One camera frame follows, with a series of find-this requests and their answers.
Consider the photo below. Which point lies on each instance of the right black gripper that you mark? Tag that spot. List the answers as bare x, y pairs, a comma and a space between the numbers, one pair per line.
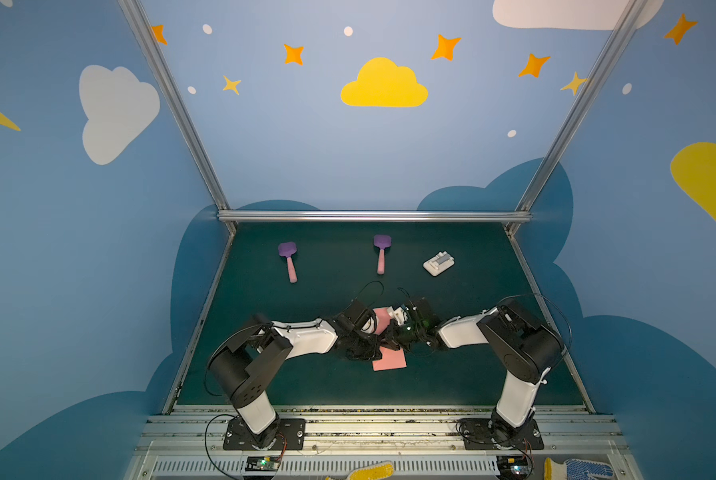
407, 327

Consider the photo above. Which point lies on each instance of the pink square paper sheet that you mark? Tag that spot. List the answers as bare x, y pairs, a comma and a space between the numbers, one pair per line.
390, 359

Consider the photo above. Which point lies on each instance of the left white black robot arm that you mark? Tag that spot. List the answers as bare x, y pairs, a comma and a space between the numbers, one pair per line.
246, 363

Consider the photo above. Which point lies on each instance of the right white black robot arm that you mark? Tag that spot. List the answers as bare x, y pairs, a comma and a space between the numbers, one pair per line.
528, 349

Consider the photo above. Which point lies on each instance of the white small plastic device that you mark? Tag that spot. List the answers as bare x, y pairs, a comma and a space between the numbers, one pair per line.
438, 264

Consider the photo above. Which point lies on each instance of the right purple pink spatula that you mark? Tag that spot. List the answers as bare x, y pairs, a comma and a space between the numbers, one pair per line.
382, 242

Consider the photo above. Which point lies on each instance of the purple pink spatula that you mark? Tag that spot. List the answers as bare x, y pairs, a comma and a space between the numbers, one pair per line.
382, 242
287, 250

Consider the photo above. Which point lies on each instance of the yellow glove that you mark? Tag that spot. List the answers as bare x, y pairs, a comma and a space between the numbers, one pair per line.
378, 471

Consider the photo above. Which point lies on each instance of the left purple pink spatula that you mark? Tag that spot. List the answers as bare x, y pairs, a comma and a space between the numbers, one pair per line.
287, 250

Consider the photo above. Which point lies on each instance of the left green circuit board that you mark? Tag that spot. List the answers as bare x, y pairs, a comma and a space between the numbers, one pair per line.
262, 464

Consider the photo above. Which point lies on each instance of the green circuit board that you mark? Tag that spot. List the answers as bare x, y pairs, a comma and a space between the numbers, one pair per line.
262, 464
513, 468

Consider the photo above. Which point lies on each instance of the right green circuit board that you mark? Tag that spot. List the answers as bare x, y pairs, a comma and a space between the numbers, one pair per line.
513, 468

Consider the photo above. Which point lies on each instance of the blue white glove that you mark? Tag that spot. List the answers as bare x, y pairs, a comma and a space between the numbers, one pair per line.
577, 469

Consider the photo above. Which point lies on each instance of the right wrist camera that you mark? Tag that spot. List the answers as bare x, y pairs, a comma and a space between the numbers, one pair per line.
400, 315

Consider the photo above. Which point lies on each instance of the aluminium front rail base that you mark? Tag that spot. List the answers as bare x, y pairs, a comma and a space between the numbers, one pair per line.
421, 442

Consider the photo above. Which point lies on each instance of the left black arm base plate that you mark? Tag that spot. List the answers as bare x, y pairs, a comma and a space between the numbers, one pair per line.
287, 433

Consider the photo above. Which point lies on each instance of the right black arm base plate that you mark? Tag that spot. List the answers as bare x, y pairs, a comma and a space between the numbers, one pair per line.
488, 434

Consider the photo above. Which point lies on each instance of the horizontal aluminium frame bar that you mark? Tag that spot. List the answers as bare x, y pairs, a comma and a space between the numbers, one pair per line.
373, 216

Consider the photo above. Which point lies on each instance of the right aluminium frame post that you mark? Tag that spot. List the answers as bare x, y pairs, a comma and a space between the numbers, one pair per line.
605, 64

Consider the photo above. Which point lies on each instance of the aluminium frame post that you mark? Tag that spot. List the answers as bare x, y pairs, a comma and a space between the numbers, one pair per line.
138, 21
605, 64

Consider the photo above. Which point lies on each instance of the left aluminium frame post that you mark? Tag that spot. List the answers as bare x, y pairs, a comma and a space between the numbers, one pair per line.
138, 21

